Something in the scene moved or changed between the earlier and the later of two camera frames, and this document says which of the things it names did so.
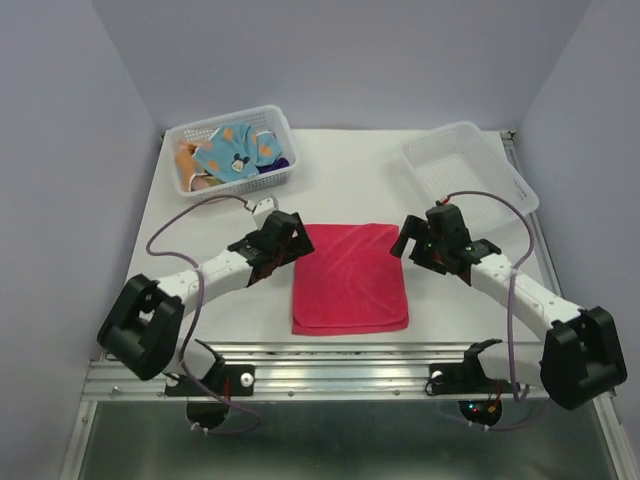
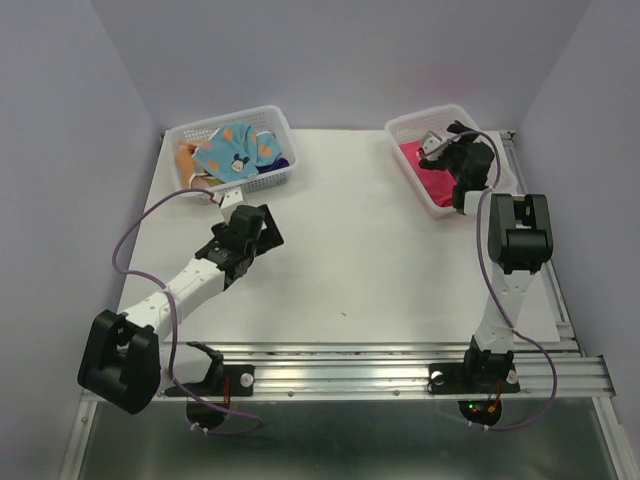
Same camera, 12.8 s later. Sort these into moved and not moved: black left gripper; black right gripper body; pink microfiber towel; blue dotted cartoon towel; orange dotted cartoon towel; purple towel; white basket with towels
Moved: black left gripper; black right gripper body; pink microfiber towel
Not moved: white basket with towels; blue dotted cartoon towel; purple towel; orange dotted cartoon towel
